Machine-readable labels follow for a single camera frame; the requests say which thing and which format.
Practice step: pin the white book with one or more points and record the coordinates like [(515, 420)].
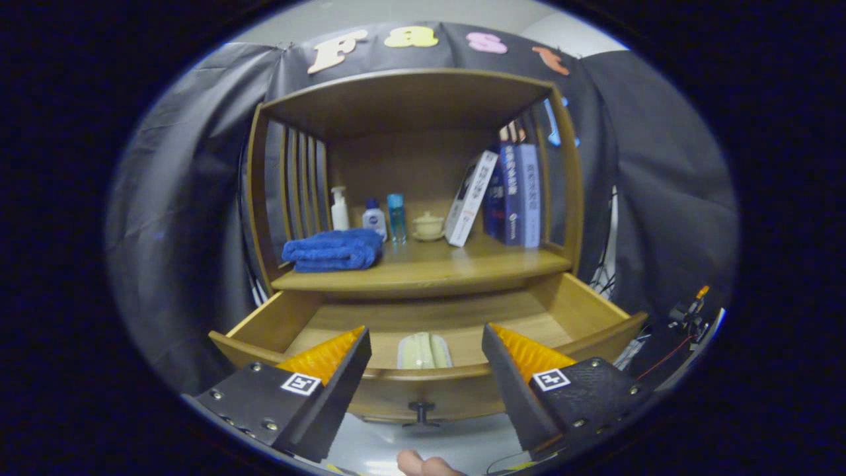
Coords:
[(469, 198)]

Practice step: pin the white pump bottle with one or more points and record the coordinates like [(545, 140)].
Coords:
[(340, 215)]

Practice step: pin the white bottle with blue cap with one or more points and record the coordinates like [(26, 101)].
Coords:
[(374, 221)]

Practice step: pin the wooden countertop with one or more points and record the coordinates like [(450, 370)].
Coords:
[(449, 264)]

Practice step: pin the black backdrop cloth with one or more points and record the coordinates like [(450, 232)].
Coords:
[(178, 198)]

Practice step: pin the green scrubbing brush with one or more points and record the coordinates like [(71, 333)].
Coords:
[(423, 352)]

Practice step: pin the cream lidded teacup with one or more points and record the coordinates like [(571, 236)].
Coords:
[(428, 227)]

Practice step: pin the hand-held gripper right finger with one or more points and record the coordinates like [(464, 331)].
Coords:
[(515, 396)]

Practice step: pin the wooden cabinet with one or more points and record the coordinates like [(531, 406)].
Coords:
[(410, 165)]

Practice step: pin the pale blue book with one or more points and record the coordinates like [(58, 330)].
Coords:
[(529, 198)]

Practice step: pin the clear blue bottle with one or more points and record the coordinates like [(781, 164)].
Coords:
[(396, 221)]

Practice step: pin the dark blue book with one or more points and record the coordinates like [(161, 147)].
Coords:
[(509, 198)]

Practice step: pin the blue folded towel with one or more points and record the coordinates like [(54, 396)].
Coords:
[(330, 251)]

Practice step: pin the black device with orange tip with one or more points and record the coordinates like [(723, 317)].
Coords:
[(687, 312)]

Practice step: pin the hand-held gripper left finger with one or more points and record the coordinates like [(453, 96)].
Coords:
[(334, 403)]

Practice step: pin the black light stand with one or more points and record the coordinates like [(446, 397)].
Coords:
[(608, 274)]

